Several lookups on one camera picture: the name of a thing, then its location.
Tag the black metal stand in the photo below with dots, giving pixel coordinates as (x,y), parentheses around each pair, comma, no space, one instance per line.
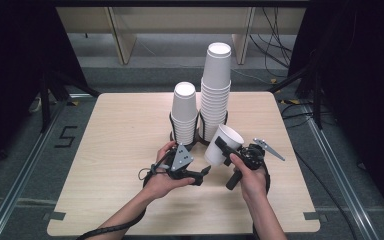
(317,100)
(45,106)

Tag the white paper cup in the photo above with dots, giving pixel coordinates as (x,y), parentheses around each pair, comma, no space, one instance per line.
(220,146)

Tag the black double cup holder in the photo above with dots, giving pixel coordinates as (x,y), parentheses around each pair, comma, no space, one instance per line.
(200,133)

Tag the black tape strip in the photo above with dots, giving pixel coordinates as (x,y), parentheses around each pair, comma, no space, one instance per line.
(55,215)
(315,216)

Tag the person's right hand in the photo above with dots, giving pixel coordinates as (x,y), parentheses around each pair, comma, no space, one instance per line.
(255,183)

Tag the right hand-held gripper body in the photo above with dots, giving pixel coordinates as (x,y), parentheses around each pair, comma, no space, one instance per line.
(253,158)

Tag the tall stack of paper cups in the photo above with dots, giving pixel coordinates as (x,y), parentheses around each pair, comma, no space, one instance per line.
(215,100)

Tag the light wooden bench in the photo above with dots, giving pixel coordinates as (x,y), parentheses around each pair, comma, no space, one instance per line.
(123,40)

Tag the yellow tape piece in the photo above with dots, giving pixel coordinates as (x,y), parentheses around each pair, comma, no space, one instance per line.
(273,81)
(294,101)
(74,103)

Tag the person's left hand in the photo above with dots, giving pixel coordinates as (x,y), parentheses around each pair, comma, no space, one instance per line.
(161,185)

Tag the dark curtain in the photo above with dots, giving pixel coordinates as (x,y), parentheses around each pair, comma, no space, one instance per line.
(13,50)
(363,83)

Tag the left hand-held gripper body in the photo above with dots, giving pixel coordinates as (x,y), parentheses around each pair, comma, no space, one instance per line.
(181,158)

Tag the metal floor rail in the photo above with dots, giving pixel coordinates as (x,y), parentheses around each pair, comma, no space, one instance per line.
(23,180)
(343,180)

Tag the short stack of paper cups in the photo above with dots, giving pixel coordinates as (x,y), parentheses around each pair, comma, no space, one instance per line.
(184,106)

